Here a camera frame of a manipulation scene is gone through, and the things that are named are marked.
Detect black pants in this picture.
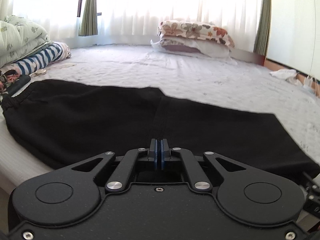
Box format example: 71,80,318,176
2,80,319,181

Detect white patterned bed mattress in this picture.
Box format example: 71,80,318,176
0,43,320,196

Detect small round beige object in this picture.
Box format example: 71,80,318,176
34,69,47,76

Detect white crumpled cloth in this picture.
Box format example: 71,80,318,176
270,69,297,83

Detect black floral folded cloth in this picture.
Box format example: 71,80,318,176
1,69,31,98

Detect olive green curtain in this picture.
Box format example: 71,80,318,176
253,0,271,56
77,0,98,37

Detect olive green right curtain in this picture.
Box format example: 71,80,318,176
253,0,271,56

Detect white sheer curtain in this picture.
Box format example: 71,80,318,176
1,0,261,51

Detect green floral folded comforter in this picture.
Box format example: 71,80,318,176
1,15,51,67

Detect beige cord on bed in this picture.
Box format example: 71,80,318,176
45,62,77,70

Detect wooden bed frame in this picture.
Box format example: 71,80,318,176
231,48,319,97

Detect white charger with cable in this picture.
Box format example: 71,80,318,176
303,76,317,90

